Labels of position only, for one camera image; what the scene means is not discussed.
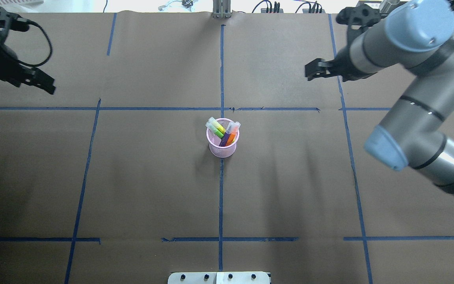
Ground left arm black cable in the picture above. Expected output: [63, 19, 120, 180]
[14, 20, 53, 67]

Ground black box on side table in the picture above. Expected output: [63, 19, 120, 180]
[355, 0, 381, 10]

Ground steel cup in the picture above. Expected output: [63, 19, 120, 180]
[379, 0, 401, 14]

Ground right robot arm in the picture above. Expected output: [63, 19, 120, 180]
[305, 0, 454, 196]

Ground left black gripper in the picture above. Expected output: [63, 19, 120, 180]
[0, 48, 56, 95]

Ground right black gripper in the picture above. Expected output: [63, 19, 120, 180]
[305, 47, 363, 82]

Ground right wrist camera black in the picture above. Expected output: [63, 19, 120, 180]
[335, 4, 383, 45]

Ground orange highlighter pen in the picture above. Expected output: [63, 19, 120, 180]
[225, 121, 241, 146]

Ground purple highlighter pen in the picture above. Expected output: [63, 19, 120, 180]
[219, 121, 234, 147]

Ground pink mesh pen holder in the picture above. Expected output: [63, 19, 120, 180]
[205, 117, 241, 158]

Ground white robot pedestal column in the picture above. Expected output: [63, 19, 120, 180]
[167, 271, 272, 284]

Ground yellow highlighter pen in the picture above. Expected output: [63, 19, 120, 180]
[208, 117, 225, 135]

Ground aluminium frame post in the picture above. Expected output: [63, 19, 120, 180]
[212, 0, 232, 19]

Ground green highlighter pen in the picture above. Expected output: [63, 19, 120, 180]
[206, 120, 225, 139]

